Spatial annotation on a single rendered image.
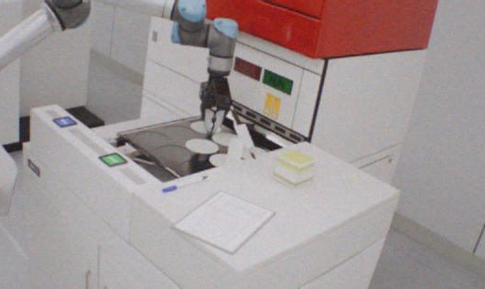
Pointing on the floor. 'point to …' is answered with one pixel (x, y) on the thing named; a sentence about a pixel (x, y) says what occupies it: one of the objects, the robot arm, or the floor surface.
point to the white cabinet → (42, 251)
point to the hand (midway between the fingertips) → (211, 132)
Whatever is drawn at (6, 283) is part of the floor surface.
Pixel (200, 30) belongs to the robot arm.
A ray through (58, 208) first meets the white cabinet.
